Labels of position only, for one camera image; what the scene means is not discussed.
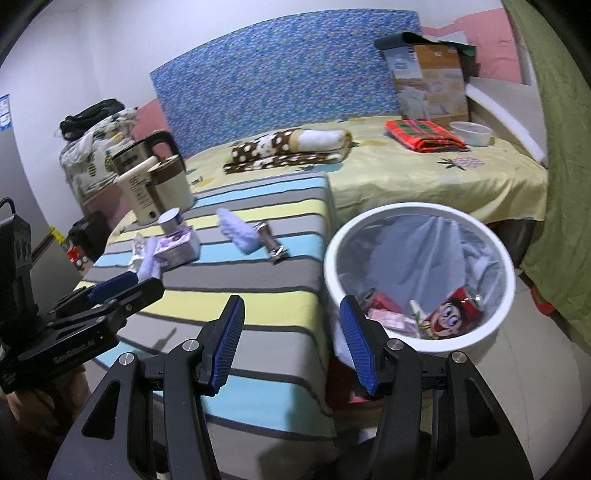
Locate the beige white-edged board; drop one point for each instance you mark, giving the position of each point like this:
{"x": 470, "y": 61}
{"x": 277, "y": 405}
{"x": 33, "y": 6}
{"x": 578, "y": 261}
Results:
{"x": 498, "y": 101}

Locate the clear plastic wrapper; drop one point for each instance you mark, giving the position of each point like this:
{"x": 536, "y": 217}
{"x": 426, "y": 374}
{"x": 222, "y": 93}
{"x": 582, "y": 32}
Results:
{"x": 138, "y": 254}

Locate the small purple box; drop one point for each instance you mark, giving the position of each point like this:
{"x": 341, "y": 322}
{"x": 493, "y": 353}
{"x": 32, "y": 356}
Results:
{"x": 178, "y": 249}

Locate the pineapple print bedding bundle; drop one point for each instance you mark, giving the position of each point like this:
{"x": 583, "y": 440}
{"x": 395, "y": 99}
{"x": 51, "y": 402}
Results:
{"x": 87, "y": 161}

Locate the pink storage box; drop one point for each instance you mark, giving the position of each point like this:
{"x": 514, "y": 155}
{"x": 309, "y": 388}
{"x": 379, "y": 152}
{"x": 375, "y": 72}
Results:
{"x": 101, "y": 201}

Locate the white plastic bowl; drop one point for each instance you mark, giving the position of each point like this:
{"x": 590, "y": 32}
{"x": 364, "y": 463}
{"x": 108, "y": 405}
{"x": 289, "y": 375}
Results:
{"x": 471, "y": 134}

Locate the lavender foam net sleeve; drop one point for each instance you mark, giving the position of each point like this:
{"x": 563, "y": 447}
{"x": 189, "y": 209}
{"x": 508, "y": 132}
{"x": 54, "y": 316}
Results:
{"x": 240, "y": 233}

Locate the cream jug brown lid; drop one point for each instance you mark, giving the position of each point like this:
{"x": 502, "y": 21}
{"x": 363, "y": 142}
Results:
{"x": 173, "y": 189}

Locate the black backpack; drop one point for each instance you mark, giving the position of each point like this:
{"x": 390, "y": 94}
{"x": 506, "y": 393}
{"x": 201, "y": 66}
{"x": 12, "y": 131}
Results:
{"x": 90, "y": 235}

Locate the black flat bag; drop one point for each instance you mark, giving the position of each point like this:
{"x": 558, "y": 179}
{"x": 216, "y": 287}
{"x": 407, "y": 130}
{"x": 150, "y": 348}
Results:
{"x": 392, "y": 41}

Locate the cream water heater tower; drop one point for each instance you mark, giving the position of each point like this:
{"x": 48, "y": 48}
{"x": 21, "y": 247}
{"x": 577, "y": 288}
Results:
{"x": 138, "y": 194}

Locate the green cloth curtain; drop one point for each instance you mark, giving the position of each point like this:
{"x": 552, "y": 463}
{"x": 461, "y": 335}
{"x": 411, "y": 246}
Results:
{"x": 563, "y": 161}

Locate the cardboard quilt box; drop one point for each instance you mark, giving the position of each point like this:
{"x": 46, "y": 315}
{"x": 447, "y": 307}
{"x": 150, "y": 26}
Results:
{"x": 429, "y": 83}

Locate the white round trash bin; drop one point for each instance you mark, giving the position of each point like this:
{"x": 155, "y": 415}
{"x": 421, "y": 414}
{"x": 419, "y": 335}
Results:
{"x": 461, "y": 348}

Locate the red plaid cloth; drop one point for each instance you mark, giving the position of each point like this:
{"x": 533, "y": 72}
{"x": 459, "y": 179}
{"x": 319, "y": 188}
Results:
{"x": 420, "y": 134}

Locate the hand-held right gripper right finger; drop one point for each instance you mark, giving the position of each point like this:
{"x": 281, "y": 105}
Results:
{"x": 358, "y": 341}

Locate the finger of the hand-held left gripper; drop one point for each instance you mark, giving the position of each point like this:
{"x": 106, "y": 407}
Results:
{"x": 111, "y": 285}
{"x": 143, "y": 295}

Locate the blue floral headboard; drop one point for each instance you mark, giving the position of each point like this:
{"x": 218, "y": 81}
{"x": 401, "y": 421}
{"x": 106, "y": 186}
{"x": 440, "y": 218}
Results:
{"x": 277, "y": 78}

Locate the striped tablecloth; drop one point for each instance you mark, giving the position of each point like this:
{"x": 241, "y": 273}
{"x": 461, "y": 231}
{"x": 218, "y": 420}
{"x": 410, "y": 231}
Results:
{"x": 258, "y": 295}

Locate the yellow bed sheet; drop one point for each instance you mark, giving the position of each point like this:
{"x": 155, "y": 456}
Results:
{"x": 392, "y": 175}

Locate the small round tin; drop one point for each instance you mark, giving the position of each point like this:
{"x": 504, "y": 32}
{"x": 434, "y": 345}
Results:
{"x": 171, "y": 220}

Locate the brown polka dot blanket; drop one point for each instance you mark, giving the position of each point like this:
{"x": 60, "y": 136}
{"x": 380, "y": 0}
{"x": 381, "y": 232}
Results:
{"x": 258, "y": 147}

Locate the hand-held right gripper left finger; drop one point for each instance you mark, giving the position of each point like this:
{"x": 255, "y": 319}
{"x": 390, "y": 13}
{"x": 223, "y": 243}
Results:
{"x": 228, "y": 341}

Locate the grey refrigerator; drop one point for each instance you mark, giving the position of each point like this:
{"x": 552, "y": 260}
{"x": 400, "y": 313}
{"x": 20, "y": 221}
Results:
{"x": 27, "y": 175}

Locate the white wrapper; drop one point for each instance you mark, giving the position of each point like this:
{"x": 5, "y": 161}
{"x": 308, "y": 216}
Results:
{"x": 150, "y": 263}

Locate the grey plastic bin liner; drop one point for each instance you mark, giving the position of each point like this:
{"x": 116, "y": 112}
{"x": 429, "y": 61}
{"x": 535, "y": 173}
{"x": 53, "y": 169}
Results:
{"x": 415, "y": 249}

